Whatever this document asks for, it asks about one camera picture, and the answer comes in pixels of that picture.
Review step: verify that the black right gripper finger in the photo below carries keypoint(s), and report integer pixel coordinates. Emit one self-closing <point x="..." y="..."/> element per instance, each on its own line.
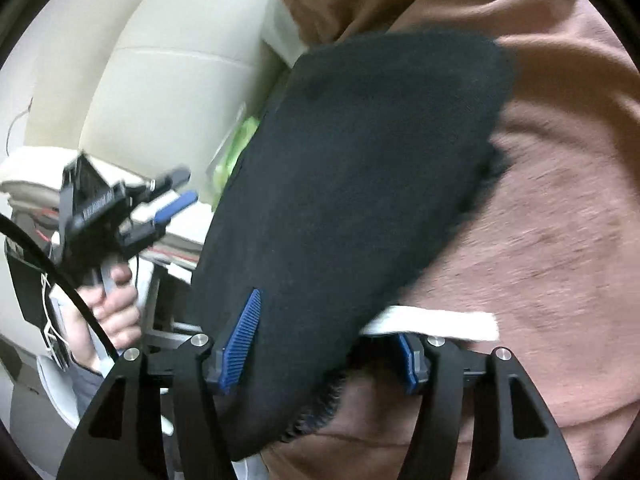
<point x="514" y="434"/>
<point x="120" y="435"/>
<point x="160" y="185"/>

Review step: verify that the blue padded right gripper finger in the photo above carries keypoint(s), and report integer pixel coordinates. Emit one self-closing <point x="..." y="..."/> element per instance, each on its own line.
<point x="164" y="215"/>

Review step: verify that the black pants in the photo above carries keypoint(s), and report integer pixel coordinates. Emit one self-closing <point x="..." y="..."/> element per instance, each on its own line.
<point x="359" y="175"/>

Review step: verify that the grey sleeve forearm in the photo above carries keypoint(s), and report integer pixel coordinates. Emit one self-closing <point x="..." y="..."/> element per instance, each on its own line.
<point x="86" y="381"/>

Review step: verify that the person's left hand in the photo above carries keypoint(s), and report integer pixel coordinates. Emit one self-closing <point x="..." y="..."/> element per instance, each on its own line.
<point x="116" y="311"/>

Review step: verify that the green packet by headboard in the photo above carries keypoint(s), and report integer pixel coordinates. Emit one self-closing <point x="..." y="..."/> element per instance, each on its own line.
<point x="235" y="140"/>

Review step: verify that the black monitor screen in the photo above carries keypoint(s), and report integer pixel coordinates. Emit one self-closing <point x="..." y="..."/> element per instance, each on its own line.
<point x="26" y="280"/>

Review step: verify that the cream padded headboard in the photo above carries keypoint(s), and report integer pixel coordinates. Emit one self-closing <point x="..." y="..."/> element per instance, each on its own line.
<point x="143" y="86"/>

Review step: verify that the brown bed cover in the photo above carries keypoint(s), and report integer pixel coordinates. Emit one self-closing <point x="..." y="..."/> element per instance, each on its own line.
<point x="554" y="255"/>

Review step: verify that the white drawstring of pants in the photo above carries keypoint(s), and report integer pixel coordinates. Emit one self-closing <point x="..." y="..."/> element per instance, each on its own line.
<point x="467" y="326"/>

